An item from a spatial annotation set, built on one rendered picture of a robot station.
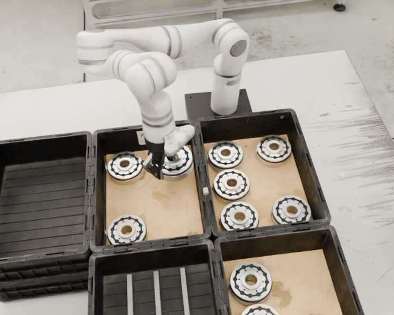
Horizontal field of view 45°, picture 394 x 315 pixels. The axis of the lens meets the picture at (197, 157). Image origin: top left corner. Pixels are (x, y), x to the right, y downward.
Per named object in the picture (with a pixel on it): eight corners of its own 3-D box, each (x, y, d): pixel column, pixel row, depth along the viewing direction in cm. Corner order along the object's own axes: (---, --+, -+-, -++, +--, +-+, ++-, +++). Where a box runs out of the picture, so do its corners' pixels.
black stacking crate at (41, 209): (3, 167, 148) (-11, 143, 140) (99, 155, 150) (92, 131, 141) (-18, 287, 124) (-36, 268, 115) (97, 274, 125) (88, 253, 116)
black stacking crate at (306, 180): (196, 144, 151) (194, 120, 142) (289, 134, 152) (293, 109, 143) (214, 259, 126) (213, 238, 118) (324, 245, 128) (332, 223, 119)
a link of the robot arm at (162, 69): (176, 50, 95) (145, 42, 106) (138, 70, 92) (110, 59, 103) (186, 82, 98) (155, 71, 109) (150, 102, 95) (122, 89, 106)
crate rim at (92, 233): (94, 135, 142) (92, 129, 140) (194, 124, 144) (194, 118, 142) (90, 257, 118) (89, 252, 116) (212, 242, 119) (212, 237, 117)
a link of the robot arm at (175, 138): (172, 158, 106) (169, 140, 101) (134, 135, 110) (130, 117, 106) (197, 133, 110) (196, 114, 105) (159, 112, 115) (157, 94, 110)
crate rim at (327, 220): (194, 124, 144) (194, 118, 142) (293, 112, 145) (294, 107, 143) (212, 242, 119) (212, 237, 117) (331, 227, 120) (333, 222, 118)
